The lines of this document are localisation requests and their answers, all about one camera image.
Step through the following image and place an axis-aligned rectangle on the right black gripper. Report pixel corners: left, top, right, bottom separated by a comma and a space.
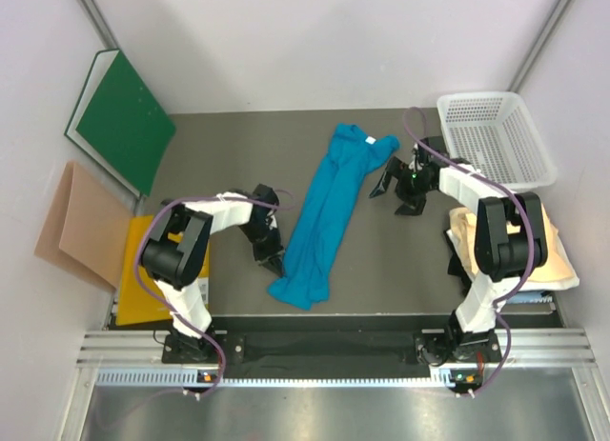
370, 157, 433, 216

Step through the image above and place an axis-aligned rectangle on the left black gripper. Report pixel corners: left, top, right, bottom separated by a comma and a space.
239, 222, 286, 278

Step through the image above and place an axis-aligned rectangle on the blue t shirt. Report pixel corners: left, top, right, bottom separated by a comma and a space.
268, 124, 400, 311

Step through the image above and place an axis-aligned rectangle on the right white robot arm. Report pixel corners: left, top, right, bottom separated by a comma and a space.
370, 149, 548, 361

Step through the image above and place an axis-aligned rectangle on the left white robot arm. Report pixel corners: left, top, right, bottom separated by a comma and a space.
134, 184, 285, 362

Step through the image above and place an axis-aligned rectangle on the white plastic basket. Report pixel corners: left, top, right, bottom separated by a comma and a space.
437, 91, 557, 191

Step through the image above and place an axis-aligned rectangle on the yellow folder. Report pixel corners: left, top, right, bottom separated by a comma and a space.
115, 215, 210, 326

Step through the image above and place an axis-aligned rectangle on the cream folded t shirt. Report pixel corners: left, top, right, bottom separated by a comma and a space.
448, 207, 580, 292

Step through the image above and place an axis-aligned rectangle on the tan folded sheet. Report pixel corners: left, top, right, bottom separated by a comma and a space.
34, 161, 132, 291

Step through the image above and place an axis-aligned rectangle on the green binder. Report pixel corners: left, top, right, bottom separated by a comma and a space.
65, 50, 175, 196

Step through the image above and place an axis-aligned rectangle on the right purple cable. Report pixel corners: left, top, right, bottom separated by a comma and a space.
402, 106, 531, 313

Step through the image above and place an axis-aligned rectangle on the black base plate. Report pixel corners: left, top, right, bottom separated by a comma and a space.
160, 314, 502, 379

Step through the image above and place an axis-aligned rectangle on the aluminium frame rail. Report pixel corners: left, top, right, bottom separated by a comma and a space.
76, 329, 596, 391

